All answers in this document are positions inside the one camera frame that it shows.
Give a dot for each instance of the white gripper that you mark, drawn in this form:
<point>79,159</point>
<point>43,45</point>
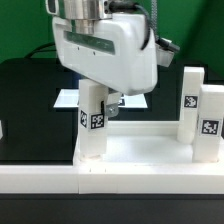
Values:
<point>115,55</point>

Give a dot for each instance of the white desk tabletop tray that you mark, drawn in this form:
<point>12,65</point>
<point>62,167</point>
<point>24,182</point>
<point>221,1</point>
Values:
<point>145,143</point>

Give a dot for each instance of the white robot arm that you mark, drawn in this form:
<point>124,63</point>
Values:
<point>83,14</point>

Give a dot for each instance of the white fiducial marker sheet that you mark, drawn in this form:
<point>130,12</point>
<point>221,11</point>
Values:
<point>68,98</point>

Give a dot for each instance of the white front fence bar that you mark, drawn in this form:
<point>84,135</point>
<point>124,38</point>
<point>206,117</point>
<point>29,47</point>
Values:
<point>194,179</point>

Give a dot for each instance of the white left edge block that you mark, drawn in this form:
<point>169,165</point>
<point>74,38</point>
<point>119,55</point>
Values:
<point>1,129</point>

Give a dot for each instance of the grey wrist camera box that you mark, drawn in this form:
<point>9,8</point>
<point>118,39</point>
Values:
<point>165,51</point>

